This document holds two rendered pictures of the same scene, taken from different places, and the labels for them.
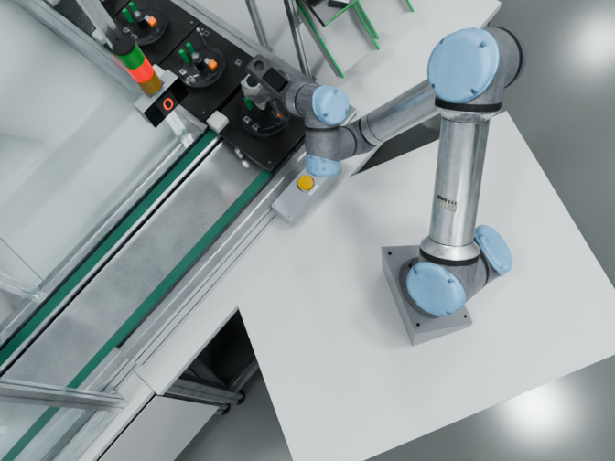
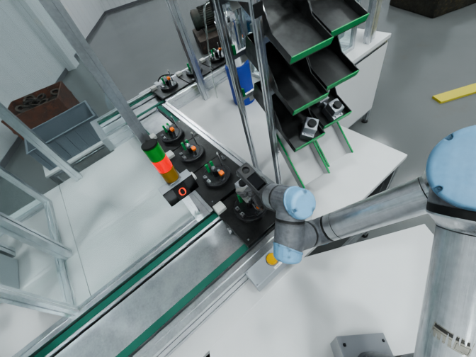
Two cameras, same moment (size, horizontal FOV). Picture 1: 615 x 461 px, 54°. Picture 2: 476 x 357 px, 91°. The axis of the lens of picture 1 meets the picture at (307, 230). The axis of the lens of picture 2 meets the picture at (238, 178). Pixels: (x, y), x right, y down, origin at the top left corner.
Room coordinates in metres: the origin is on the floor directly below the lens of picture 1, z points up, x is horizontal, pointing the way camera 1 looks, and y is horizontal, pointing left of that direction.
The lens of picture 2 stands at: (0.34, -0.04, 1.81)
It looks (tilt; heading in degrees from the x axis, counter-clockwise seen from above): 49 degrees down; 4
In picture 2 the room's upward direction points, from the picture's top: 19 degrees counter-clockwise
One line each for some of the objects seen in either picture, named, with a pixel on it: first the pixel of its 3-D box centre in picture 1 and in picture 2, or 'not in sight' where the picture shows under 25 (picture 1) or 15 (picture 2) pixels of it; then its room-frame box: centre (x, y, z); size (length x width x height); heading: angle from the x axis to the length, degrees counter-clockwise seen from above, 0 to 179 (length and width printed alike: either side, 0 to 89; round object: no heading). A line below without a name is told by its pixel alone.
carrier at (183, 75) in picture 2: not in sight; (192, 66); (2.32, 0.14, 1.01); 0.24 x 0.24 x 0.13; 28
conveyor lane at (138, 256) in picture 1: (194, 198); (195, 257); (0.77, 0.26, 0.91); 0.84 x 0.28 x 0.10; 118
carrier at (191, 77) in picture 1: (198, 61); (214, 171); (1.12, 0.10, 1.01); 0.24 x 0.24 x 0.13; 28
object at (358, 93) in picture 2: not in sight; (309, 101); (2.22, -0.80, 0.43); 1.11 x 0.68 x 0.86; 118
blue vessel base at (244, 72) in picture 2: not in sight; (241, 82); (1.88, -0.18, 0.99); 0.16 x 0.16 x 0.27
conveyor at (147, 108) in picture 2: not in sight; (224, 63); (2.42, -0.13, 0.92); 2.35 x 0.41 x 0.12; 118
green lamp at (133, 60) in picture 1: (129, 53); (154, 151); (0.91, 0.20, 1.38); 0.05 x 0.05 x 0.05
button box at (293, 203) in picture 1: (307, 187); (273, 262); (0.66, -0.04, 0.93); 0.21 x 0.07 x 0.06; 118
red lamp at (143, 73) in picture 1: (138, 67); (161, 162); (0.91, 0.20, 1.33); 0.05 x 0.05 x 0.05
